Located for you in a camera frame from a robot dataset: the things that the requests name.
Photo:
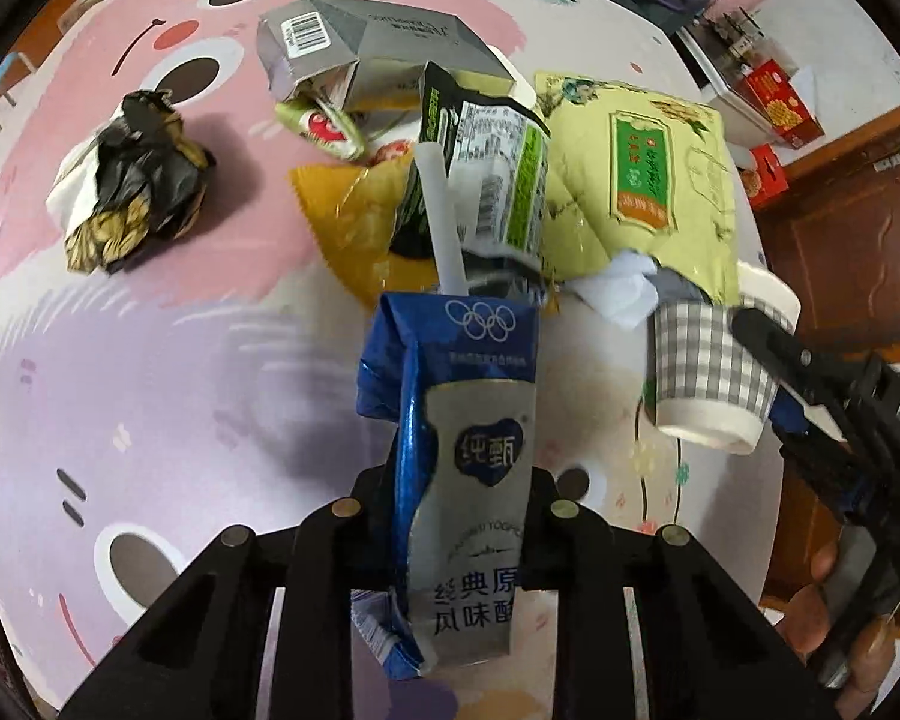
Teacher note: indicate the yellow plastic wrapper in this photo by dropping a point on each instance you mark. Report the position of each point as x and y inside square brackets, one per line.
[345, 217]

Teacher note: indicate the blue milk carton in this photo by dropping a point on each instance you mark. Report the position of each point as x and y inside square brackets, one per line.
[480, 525]

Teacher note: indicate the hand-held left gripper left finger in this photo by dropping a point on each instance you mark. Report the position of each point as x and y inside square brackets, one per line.
[371, 532]

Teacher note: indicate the green red snack wrapper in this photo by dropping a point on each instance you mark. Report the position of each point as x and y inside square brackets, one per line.
[319, 124]

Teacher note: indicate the white low cabinet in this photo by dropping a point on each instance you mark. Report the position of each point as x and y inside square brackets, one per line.
[709, 52]

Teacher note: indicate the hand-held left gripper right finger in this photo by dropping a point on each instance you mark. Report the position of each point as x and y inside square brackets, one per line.
[540, 532]

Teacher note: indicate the black gold crumpled wrapper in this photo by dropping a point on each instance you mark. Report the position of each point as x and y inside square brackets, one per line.
[135, 172]

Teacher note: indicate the large red gift box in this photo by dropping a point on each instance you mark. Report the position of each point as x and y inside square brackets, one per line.
[784, 101]

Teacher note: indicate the silver grey carton box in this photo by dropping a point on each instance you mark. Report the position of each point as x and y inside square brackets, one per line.
[390, 37]

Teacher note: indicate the grey checked paper cup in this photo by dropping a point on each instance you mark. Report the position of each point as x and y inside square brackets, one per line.
[697, 360]

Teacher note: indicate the cartoon printed tablecloth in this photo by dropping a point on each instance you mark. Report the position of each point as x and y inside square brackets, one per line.
[195, 390]

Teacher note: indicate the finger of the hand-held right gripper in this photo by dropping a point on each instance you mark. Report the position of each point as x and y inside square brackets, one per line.
[787, 349]
[825, 465]

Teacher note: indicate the black and green packet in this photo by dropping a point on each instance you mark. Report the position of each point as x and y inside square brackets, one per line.
[495, 157]

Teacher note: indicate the white drinking straw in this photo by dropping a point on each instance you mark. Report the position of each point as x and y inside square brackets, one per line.
[442, 217]

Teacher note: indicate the brown wooden door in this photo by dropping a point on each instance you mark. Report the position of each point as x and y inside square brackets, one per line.
[847, 225]

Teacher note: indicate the white crumpled paper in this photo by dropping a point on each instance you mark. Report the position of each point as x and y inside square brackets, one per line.
[619, 289]

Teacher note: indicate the small red gift box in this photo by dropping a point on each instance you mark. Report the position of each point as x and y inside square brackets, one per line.
[765, 176]

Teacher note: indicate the yellow-green snack packet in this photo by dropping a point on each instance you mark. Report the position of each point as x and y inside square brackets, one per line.
[637, 180]

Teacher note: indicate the person's right hand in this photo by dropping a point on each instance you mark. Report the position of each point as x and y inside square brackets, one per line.
[806, 622]

